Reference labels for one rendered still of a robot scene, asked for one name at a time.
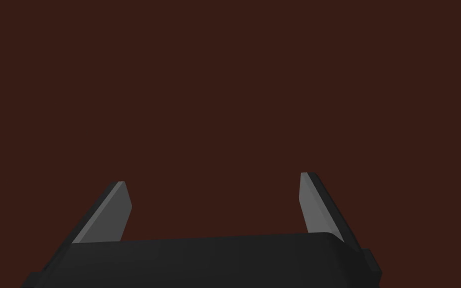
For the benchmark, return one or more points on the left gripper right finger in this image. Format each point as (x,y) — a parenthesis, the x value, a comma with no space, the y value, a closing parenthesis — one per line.
(316,210)

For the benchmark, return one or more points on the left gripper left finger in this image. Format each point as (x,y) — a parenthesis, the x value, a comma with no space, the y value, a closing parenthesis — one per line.
(108,218)

